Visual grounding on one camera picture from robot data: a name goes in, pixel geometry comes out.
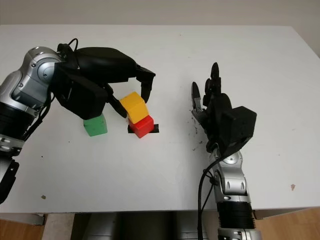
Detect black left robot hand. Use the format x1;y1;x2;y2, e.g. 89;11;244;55
74;46;156;118

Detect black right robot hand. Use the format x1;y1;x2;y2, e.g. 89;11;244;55
191;62;235;152

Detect yellow cube block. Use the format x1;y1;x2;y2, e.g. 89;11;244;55
119;91;149;124

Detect green cube block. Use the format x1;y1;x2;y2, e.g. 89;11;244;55
83;114;108;137

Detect black tape strip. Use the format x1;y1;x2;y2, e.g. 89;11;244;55
127;123;160;135

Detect red cube block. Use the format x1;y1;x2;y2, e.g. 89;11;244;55
128;114;155;139

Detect dark grey robot body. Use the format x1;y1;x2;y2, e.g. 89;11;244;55
72;211;221;240

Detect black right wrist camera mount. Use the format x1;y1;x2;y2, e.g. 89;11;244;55
221;105;258;156

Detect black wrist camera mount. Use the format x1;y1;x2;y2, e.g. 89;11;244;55
221;105;258;156
51;61;107;121

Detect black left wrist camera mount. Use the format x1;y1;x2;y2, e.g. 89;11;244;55
51;61;107;121

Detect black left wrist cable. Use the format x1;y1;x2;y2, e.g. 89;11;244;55
23;37;80;141

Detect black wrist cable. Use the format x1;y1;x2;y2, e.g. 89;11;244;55
23;37;80;141
197;154;225;240

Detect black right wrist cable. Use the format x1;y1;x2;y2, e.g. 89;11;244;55
197;154;225;240

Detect grey table frame bar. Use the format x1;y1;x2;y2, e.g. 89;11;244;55
0;212;46;226

